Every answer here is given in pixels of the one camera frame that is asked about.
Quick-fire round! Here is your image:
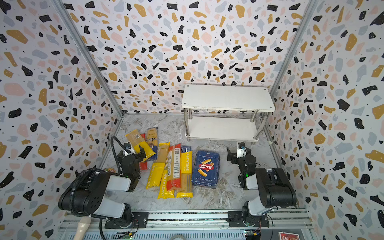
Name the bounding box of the red card box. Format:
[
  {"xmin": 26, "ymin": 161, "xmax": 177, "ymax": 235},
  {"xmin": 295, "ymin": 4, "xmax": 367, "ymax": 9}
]
[{"xmin": 279, "ymin": 232, "xmax": 300, "ymax": 240}]

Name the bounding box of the yellow bag under red bag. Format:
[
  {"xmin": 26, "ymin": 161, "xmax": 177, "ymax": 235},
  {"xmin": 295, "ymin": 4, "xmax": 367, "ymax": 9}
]
[{"xmin": 158, "ymin": 170, "xmax": 175, "ymax": 199}]

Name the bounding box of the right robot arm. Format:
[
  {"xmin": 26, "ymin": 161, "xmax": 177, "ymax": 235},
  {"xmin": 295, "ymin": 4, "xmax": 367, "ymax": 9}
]
[{"xmin": 227, "ymin": 146, "xmax": 297, "ymax": 228}]

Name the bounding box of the beige wooden handle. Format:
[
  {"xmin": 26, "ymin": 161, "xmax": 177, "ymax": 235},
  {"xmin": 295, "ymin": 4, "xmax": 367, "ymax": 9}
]
[{"xmin": 74, "ymin": 217, "xmax": 92, "ymax": 240}]

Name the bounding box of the blue spaghetti box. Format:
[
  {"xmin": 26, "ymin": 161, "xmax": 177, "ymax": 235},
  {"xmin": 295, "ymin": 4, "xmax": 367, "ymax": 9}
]
[{"xmin": 181, "ymin": 146, "xmax": 192, "ymax": 153}]

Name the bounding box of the yellow Pastatime spaghetti bag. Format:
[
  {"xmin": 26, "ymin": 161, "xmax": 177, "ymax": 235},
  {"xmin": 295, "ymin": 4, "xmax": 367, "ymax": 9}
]
[{"xmin": 176, "ymin": 151, "xmax": 193, "ymax": 198}]

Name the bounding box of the yellow spaghetti bag left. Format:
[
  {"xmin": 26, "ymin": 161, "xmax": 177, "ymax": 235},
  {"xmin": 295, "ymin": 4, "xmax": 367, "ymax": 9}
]
[{"xmin": 146, "ymin": 143, "xmax": 170, "ymax": 190}]

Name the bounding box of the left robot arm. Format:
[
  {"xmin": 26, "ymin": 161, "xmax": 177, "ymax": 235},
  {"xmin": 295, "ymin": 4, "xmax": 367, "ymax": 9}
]
[{"xmin": 58, "ymin": 153, "xmax": 143, "ymax": 228}]

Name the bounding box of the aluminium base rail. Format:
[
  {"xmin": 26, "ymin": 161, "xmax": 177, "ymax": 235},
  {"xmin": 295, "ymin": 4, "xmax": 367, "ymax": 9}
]
[{"xmin": 56, "ymin": 208, "xmax": 316, "ymax": 240}]

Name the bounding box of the yellow pasta bag with barcode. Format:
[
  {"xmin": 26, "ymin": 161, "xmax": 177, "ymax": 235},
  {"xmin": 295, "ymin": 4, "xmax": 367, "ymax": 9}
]
[{"xmin": 125, "ymin": 130, "xmax": 155, "ymax": 162}]

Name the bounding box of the white two-tier metal shelf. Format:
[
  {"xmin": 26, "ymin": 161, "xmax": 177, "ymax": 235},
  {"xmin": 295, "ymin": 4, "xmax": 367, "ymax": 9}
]
[{"xmin": 182, "ymin": 84, "xmax": 276, "ymax": 143}]

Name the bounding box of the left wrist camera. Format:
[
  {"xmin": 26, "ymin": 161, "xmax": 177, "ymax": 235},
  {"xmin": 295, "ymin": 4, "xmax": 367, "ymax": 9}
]
[{"xmin": 123, "ymin": 142, "xmax": 132, "ymax": 153}]

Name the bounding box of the small red pasta bag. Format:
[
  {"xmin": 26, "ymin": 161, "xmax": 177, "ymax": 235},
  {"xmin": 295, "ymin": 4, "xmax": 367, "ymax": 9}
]
[{"xmin": 139, "ymin": 134, "xmax": 148, "ymax": 171}]

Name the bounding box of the red clear spaghetti bag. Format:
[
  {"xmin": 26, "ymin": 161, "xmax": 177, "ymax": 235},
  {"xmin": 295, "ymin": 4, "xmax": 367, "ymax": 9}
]
[{"xmin": 167, "ymin": 144, "xmax": 181, "ymax": 191}]

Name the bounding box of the blue Barilla pasta box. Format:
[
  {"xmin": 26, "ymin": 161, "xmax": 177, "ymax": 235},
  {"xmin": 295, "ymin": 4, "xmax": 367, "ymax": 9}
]
[{"xmin": 192, "ymin": 150, "xmax": 220, "ymax": 189}]

